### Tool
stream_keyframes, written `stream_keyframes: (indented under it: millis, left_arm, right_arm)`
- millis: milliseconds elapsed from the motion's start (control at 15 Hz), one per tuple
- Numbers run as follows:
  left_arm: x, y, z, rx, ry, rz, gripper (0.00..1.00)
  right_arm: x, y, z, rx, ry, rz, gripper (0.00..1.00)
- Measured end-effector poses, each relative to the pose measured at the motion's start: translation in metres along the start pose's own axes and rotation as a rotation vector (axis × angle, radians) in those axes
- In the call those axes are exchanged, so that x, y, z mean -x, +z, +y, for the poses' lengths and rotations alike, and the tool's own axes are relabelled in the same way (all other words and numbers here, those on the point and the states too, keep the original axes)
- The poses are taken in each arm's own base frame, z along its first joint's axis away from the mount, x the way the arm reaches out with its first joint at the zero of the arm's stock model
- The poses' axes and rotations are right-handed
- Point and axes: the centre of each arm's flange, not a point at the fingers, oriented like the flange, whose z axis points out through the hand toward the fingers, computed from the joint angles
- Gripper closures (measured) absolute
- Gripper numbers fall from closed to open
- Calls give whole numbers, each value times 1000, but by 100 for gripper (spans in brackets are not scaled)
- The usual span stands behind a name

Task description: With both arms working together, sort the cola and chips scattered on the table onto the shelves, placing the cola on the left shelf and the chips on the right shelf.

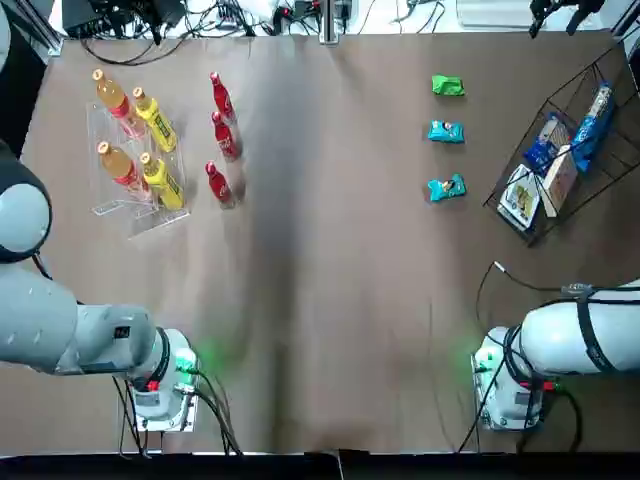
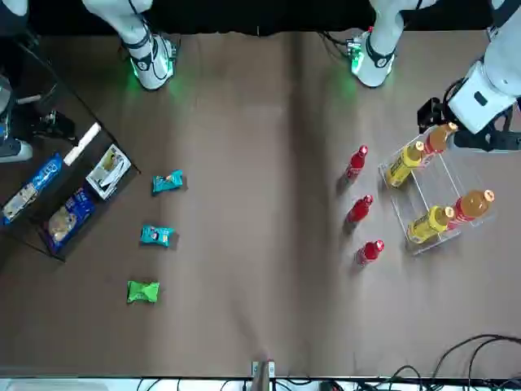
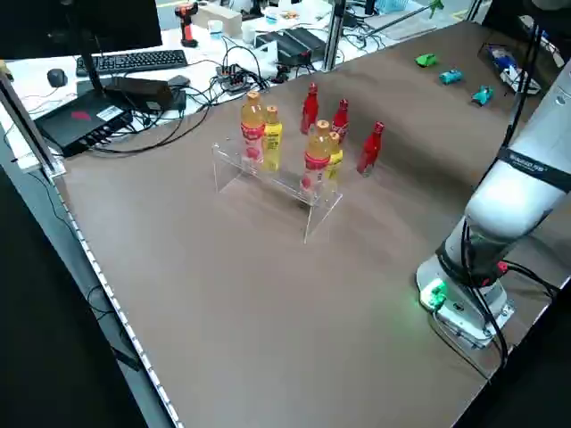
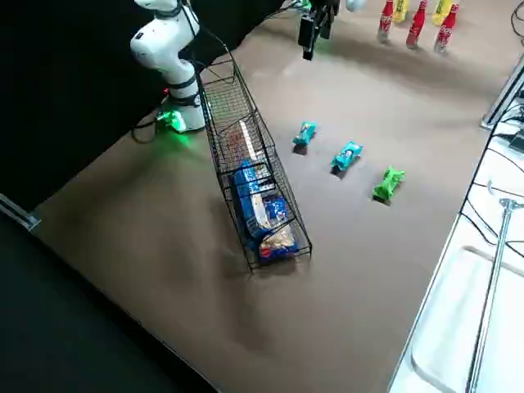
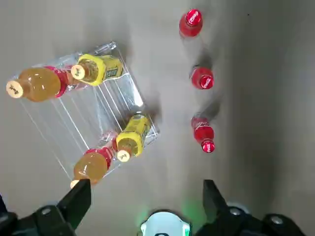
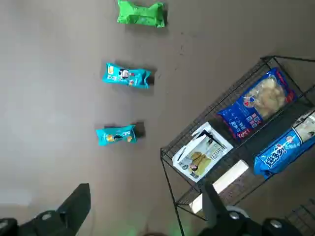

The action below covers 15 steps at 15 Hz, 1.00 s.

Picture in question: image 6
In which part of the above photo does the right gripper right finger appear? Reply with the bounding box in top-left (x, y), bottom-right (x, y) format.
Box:
top-left (196, 181), bottom-right (303, 236)

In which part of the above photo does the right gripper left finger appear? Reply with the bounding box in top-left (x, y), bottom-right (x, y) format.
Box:
top-left (0, 183), bottom-right (91, 236)

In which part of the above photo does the teal chips packet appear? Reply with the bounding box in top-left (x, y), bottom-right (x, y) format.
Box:
top-left (95, 124), bottom-right (137, 146)
top-left (102, 62), bottom-right (152, 89)

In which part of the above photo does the green chips packet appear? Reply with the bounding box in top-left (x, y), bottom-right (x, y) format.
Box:
top-left (117, 0), bottom-right (166, 28)

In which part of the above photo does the cream cardboard box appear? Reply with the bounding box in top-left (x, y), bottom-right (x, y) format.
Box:
top-left (189, 159), bottom-right (249, 214)

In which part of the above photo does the white snack pack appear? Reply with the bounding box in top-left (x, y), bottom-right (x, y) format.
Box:
top-left (172, 122), bottom-right (234, 183)

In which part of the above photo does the blue biscuit packet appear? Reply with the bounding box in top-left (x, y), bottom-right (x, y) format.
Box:
top-left (253, 108), bottom-right (315, 179)

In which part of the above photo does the blue windowed snack bag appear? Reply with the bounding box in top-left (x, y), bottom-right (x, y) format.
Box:
top-left (217, 67), bottom-right (298, 141)

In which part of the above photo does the black wire shelf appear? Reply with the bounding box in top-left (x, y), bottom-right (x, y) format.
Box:
top-left (159, 55), bottom-right (315, 236)

